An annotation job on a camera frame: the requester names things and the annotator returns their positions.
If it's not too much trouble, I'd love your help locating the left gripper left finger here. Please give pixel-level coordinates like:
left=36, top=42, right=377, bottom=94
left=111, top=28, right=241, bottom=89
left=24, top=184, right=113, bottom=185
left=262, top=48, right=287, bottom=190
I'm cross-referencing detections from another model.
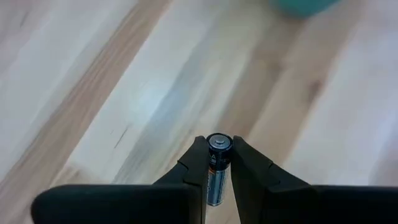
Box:
left=30, top=136, right=210, bottom=224

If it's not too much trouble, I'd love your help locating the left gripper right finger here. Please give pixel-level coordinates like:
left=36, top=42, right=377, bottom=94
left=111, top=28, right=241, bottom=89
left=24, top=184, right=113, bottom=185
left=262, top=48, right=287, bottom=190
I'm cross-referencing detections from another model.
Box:
left=229, top=135, right=398, bottom=224

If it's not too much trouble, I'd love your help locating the teal plastic bin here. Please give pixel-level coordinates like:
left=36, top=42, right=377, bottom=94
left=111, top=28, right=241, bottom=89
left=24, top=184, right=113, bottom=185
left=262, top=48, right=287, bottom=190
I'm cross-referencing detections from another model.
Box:
left=269, top=0, right=343, bottom=19

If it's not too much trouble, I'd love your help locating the silver black AA battery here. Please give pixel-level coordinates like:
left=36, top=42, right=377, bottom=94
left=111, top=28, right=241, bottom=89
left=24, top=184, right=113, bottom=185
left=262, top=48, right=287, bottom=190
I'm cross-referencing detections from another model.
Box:
left=206, top=133, right=234, bottom=207

